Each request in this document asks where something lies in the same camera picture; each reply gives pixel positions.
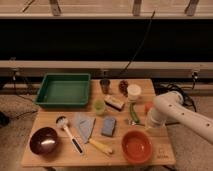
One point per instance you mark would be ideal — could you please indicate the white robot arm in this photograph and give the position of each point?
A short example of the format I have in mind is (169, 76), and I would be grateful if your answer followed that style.
(171, 105)

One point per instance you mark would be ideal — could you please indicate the red orange bowl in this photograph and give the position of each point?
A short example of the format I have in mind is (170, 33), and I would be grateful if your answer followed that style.
(136, 147)

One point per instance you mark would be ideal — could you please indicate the dark maroon bowl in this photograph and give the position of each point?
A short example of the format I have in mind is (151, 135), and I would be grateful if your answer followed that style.
(44, 141)

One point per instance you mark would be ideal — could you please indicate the metal cup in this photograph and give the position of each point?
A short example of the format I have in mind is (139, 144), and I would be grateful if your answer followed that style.
(105, 85)

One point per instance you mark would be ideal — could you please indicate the white black board eraser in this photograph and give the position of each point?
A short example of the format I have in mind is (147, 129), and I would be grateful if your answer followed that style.
(114, 102)

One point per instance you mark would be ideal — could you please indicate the bunch of dark grapes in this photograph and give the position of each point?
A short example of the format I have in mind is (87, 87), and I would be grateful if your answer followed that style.
(123, 87)

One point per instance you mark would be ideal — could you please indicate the small green cup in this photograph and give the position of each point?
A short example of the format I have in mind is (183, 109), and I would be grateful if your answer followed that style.
(99, 107)

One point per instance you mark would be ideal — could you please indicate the white cup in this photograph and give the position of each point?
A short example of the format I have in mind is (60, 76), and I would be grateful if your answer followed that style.
(134, 91)

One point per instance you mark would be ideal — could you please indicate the green cucumber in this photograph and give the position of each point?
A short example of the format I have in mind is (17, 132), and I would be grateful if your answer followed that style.
(133, 113)

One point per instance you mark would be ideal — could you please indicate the wooden folding table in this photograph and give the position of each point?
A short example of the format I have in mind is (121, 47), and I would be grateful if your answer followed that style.
(65, 154)

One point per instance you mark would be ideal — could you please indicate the red tomato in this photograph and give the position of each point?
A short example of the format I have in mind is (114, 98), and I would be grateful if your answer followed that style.
(148, 106)

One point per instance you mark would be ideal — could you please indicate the green plastic tray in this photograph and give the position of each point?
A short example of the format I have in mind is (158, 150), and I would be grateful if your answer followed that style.
(60, 90)

